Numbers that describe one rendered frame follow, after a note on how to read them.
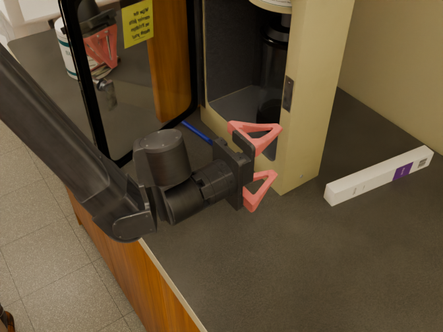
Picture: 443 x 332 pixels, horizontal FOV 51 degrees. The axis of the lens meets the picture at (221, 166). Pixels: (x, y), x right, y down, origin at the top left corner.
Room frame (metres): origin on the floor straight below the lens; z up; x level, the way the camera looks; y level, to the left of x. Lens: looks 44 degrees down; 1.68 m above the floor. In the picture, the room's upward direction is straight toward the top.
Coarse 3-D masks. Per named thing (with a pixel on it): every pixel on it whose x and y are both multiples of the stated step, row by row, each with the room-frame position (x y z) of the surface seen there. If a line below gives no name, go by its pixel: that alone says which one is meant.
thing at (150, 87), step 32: (96, 0) 0.72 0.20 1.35; (128, 0) 0.78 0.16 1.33; (160, 0) 0.84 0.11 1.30; (96, 32) 0.71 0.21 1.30; (128, 32) 0.77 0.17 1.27; (160, 32) 0.83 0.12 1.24; (96, 64) 0.70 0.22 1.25; (128, 64) 0.76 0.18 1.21; (160, 64) 0.82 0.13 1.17; (96, 96) 0.69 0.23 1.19; (128, 96) 0.75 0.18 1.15; (160, 96) 0.82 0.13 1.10; (128, 128) 0.74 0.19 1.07; (160, 128) 0.81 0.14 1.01
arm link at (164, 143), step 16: (144, 144) 0.44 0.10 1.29; (160, 144) 0.44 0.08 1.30; (176, 144) 0.44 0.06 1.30; (144, 160) 0.43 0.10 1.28; (160, 160) 0.42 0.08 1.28; (176, 160) 0.43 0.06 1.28; (144, 176) 0.42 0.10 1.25; (160, 176) 0.42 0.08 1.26; (176, 176) 0.42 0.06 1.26; (144, 192) 0.41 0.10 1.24; (128, 224) 0.38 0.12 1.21; (144, 224) 0.38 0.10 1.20
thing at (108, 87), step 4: (104, 80) 0.71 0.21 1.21; (108, 80) 0.71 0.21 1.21; (100, 84) 0.70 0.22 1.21; (104, 84) 0.70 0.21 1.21; (108, 84) 0.70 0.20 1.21; (112, 84) 0.70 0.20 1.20; (100, 88) 0.70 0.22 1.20; (104, 88) 0.69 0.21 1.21; (108, 88) 0.69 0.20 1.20; (112, 88) 0.70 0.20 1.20; (108, 92) 0.69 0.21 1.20; (112, 92) 0.70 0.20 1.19; (108, 96) 0.69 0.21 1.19; (112, 96) 0.70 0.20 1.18; (108, 100) 0.69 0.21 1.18; (112, 100) 0.70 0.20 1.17; (116, 100) 0.70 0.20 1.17; (108, 104) 0.69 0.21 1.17; (112, 104) 0.70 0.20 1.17; (116, 104) 0.70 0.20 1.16; (112, 108) 0.69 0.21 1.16
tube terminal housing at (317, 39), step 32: (320, 0) 0.68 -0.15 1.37; (352, 0) 0.73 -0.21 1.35; (320, 32) 0.69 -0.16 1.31; (288, 64) 0.69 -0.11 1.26; (320, 64) 0.70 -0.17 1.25; (224, 96) 0.93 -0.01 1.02; (320, 96) 0.71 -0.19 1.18; (224, 128) 0.84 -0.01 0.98; (288, 128) 0.67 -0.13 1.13; (320, 128) 0.72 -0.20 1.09; (256, 160) 0.74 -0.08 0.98; (288, 160) 0.67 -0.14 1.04; (320, 160) 0.73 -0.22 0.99
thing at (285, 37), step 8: (280, 16) 0.86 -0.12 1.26; (288, 16) 0.82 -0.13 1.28; (272, 24) 0.83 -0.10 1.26; (280, 24) 0.83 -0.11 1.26; (288, 24) 0.82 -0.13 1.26; (272, 32) 0.81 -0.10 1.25; (280, 32) 0.80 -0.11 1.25; (288, 32) 0.80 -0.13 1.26; (280, 40) 0.79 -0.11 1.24; (288, 40) 0.79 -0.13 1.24
